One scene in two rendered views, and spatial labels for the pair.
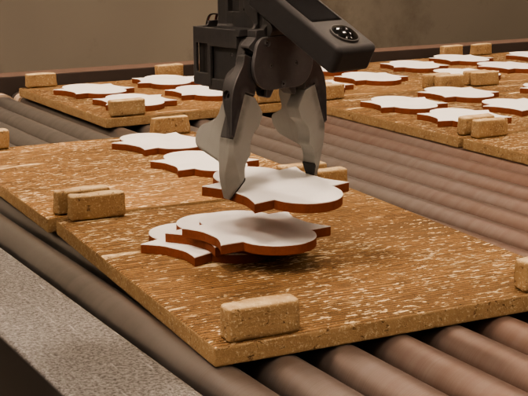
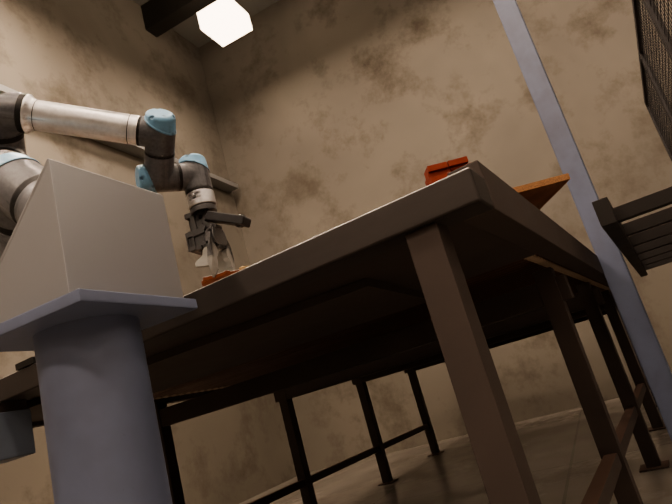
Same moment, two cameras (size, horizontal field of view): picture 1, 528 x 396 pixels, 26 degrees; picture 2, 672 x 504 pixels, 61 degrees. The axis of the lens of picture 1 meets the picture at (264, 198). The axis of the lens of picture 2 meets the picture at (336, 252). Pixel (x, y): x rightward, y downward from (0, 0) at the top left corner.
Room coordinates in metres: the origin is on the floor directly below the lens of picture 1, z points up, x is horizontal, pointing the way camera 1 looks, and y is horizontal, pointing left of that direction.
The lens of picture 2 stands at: (-0.37, 0.50, 0.61)
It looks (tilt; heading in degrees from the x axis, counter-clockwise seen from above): 15 degrees up; 328
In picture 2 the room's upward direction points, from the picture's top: 16 degrees counter-clockwise
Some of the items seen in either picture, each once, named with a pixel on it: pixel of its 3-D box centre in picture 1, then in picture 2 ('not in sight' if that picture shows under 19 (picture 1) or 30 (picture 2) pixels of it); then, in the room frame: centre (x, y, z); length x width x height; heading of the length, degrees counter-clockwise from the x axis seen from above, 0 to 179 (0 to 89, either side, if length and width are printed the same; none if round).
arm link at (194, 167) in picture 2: not in sight; (194, 176); (1.02, 0.01, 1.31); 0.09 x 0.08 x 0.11; 89
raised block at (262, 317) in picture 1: (260, 317); not in sight; (0.80, 0.00, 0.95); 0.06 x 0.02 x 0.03; 116
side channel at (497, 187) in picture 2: not in sight; (597, 269); (1.34, -1.95, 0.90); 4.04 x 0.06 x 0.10; 121
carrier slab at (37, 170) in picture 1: (133, 173); not in sight; (1.41, 0.17, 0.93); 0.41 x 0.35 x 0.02; 28
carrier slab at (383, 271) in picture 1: (298, 256); not in sight; (1.04, -0.03, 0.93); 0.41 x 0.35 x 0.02; 26
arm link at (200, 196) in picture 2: not in sight; (201, 201); (1.02, 0.01, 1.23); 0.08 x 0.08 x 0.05
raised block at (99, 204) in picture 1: (96, 204); not in sight; (1.15, 0.17, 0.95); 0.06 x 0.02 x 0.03; 116
